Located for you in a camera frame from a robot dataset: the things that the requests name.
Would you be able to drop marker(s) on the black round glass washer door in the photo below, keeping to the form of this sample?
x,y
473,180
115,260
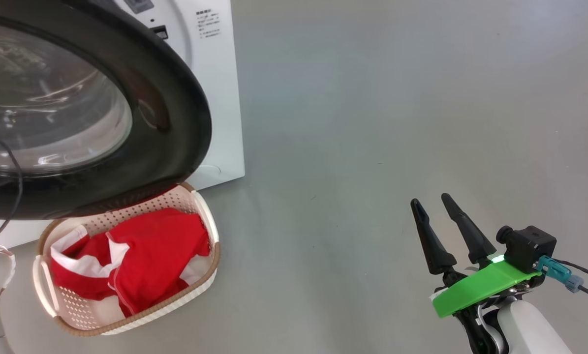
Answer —
x,y
175,123

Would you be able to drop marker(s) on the grey warning label sticker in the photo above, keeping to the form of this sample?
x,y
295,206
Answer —
x,y
139,6

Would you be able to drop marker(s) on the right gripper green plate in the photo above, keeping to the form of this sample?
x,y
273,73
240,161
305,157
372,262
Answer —
x,y
476,290

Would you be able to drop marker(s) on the cream basket with brown rim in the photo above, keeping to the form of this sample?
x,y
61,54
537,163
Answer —
x,y
195,290

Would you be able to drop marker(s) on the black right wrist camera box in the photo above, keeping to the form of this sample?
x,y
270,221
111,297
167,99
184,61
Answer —
x,y
530,248

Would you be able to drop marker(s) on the red white basketball jersey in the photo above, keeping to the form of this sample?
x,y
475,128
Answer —
x,y
72,280

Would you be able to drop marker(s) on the white front-load washing machine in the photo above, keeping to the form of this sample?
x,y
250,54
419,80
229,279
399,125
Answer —
x,y
220,98

